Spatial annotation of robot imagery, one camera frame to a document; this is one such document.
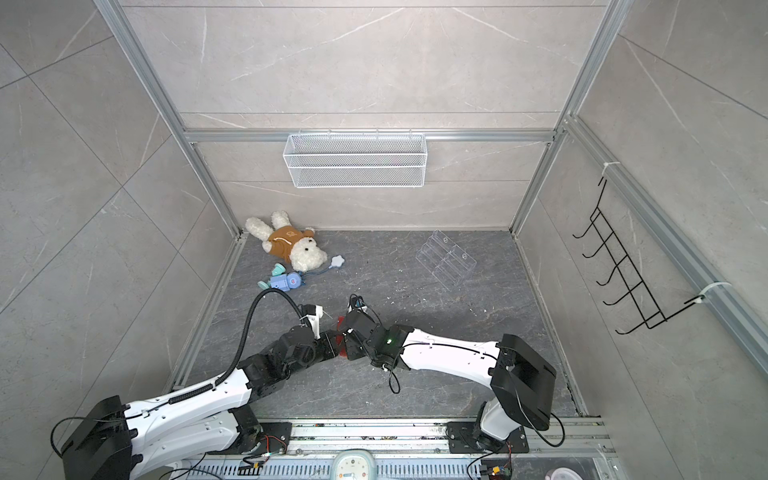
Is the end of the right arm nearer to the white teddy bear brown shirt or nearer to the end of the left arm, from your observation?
the end of the left arm

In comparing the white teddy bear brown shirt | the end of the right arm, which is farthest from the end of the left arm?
the white teddy bear brown shirt

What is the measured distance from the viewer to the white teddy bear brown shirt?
1.03 metres
